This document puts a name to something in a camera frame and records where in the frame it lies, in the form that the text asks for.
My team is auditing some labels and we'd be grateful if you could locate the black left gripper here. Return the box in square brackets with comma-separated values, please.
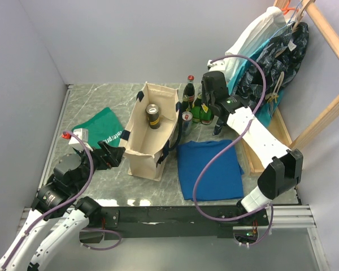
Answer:
[72, 139, 125, 192]

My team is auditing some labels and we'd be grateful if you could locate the dark cola glass bottle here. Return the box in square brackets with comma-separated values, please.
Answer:
[182, 75, 195, 109]

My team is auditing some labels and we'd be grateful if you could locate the green glass bottle gold cap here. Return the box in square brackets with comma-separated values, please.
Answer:
[200, 103, 214, 125]

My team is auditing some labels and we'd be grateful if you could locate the green glass bottle front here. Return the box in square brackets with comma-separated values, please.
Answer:
[181, 94, 191, 112]

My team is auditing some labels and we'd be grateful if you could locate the beige canvas tote bag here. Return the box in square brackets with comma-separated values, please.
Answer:
[119, 82, 181, 181]

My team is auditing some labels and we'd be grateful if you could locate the red silver beverage can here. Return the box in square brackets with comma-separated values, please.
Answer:
[182, 111, 193, 136]

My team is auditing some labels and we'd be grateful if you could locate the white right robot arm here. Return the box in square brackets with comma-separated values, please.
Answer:
[201, 71, 303, 225]

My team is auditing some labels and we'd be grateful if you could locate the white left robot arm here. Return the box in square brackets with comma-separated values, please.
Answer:
[0, 141, 125, 270]

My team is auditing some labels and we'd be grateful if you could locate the green folded t-shirt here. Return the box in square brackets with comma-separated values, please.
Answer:
[72, 107, 124, 148]

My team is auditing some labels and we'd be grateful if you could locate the turquoise hanging shirt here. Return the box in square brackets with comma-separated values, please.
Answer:
[228, 36, 285, 127]

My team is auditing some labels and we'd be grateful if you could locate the dark patterned hanging shirt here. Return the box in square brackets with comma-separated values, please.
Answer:
[213, 23, 310, 136]

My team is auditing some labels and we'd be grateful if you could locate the blue folded t-shirt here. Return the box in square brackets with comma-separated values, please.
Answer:
[177, 139, 244, 202]

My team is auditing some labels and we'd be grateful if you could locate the white hanging shirt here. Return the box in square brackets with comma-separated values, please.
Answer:
[224, 6, 288, 80]

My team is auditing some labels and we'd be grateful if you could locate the orange clothes hanger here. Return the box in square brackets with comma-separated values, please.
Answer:
[281, 0, 298, 15]

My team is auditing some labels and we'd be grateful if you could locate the wooden clothes rack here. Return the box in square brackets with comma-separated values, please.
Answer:
[241, 0, 339, 177]

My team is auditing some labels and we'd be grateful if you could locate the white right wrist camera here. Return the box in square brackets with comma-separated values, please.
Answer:
[207, 60, 226, 73]

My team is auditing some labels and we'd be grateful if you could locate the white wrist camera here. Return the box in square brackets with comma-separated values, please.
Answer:
[60, 128, 92, 152]
[207, 60, 226, 73]

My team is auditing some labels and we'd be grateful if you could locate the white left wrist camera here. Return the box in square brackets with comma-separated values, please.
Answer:
[60, 128, 92, 152]

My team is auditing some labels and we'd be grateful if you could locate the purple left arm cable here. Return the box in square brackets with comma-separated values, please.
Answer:
[0, 132, 122, 269]

